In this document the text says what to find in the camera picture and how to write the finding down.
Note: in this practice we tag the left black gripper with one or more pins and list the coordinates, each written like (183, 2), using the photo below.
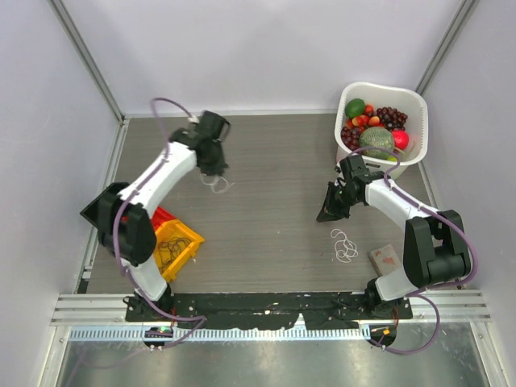
(218, 168)

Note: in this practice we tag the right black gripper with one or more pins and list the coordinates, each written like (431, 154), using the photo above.
(330, 210)

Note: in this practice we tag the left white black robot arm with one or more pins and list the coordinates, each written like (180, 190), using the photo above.
(124, 215)

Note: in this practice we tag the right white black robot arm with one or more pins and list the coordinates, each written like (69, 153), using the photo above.
(435, 251)

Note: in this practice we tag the dark grape cluster left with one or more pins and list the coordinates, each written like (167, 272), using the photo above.
(351, 137)

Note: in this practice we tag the stained grey sponge block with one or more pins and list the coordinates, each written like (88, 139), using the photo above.
(384, 260)

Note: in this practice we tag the red plastic bin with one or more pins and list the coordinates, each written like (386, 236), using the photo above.
(161, 216)

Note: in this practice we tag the green netted melon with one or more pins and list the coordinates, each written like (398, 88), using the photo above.
(378, 141)

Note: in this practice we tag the yellow plastic bin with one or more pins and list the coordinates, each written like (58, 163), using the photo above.
(176, 244)

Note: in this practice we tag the red pink apple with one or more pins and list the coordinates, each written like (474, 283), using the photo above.
(401, 139)

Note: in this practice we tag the green lime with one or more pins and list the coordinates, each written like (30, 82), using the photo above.
(354, 108)

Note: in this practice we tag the dark red grape bunch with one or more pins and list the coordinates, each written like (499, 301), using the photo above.
(392, 118)

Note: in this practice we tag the black plastic bin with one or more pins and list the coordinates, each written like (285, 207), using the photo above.
(90, 211)

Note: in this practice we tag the white plastic basket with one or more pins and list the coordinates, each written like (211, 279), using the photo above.
(404, 101)

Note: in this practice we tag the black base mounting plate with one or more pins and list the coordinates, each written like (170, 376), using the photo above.
(276, 311)

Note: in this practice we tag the white slotted cable duct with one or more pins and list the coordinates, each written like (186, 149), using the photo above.
(152, 334)

